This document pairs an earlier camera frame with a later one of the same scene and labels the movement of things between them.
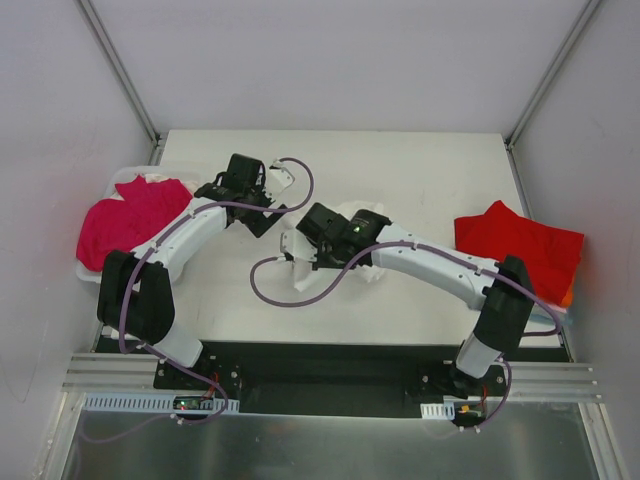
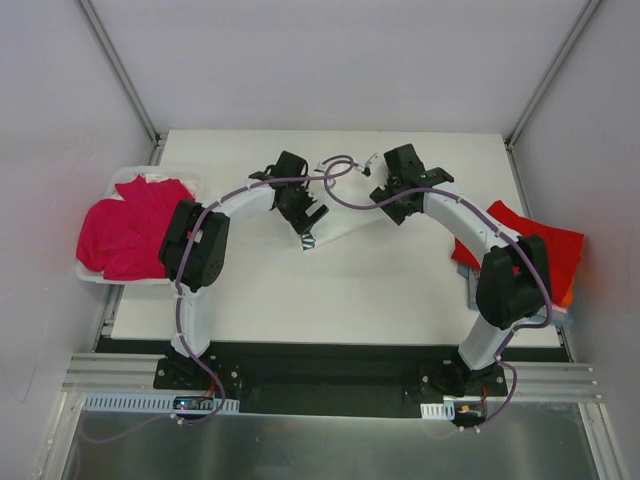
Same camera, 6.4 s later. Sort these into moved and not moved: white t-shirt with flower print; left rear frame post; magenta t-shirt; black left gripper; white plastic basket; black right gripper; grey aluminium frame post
Moved: black right gripper; white t-shirt with flower print; black left gripper
Not moved: magenta t-shirt; white plastic basket; left rear frame post; grey aluminium frame post
